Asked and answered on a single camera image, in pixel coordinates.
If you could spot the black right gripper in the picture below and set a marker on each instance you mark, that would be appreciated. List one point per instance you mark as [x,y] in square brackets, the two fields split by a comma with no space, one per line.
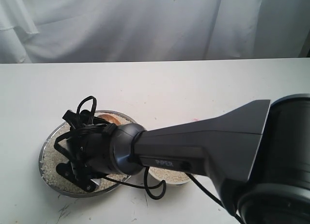
[70,145]

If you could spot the brown wooden cup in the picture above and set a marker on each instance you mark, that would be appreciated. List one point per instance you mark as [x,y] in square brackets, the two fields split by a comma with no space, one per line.
[109,118]

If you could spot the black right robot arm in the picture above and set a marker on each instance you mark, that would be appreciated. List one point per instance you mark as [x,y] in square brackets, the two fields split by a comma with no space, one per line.
[257,156]

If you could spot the metal plate of rice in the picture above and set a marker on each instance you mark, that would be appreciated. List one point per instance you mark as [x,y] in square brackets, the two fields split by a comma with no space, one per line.
[49,158]

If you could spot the white ceramic bowl with rice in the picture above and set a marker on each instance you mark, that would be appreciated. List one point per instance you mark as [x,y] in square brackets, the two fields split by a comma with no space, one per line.
[169,176]

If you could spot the white backdrop curtain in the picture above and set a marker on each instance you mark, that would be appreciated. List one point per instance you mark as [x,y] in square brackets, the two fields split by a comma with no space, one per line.
[80,31]

